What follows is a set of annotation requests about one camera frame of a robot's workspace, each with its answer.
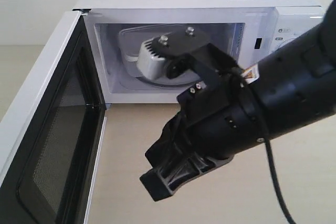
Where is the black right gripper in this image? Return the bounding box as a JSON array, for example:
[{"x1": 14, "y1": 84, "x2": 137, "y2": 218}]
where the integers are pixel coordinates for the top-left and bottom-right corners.
[{"x1": 140, "y1": 77, "x2": 265, "y2": 201}]

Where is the white microwave door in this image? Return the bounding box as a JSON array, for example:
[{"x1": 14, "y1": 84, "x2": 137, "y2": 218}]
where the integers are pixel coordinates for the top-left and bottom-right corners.
[{"x1": 1, "y1": 10, "x2": 106, "y2": 223}]

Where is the white plastic lidded container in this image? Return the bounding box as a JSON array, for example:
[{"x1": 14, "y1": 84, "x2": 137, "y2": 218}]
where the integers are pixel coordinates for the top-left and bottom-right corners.
[{"x1": 118, "y1": 24, "x2": 185, "y2": 78}]

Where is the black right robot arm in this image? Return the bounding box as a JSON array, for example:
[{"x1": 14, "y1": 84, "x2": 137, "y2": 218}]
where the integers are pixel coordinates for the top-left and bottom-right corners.
[{"x1": 140, "y1": 3, "x2": 335, "y2": 201}]

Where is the glass microwave turntable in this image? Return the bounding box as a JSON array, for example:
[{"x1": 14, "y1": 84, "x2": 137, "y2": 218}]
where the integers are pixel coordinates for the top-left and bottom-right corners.
[{"x1": 137, "y1": 71, "x2": 199, "y2": 88}]

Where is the white microwave oven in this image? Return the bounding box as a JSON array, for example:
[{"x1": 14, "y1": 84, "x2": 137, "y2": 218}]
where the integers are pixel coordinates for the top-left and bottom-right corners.
[{"x1": 74, "y1": 0, "x2": 324, "y2": 104}]

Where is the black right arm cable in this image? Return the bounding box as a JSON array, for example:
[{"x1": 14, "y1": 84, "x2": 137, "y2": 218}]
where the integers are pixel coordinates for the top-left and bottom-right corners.
[{"x1": 259, "y1": 119, "x2": 297, "y2": 224}]

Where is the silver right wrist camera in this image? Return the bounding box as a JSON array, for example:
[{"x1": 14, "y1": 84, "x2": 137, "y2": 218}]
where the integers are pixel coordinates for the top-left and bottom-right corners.
[{"x1": 135, "y1": 26, "x2": 211, "y2": 80}]

